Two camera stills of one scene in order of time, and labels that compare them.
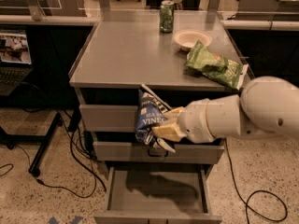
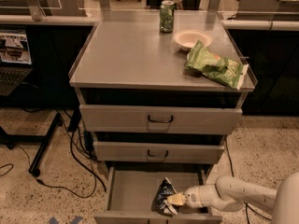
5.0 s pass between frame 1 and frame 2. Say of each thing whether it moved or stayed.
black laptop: stayed
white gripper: moved
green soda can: stayed
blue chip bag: moved
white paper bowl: stayed
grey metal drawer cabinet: stayed
